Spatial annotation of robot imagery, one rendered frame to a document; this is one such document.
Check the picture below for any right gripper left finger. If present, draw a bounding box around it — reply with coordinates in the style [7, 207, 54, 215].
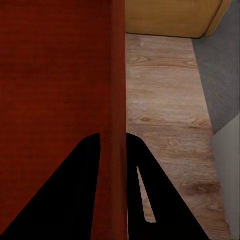
[0, 133, 129, 240]

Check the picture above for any storage box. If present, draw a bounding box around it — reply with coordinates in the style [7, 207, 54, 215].
[0, 0, 128, 240]

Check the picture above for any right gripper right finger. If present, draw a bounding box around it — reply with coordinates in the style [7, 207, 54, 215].
[126, 132, 210, 240]

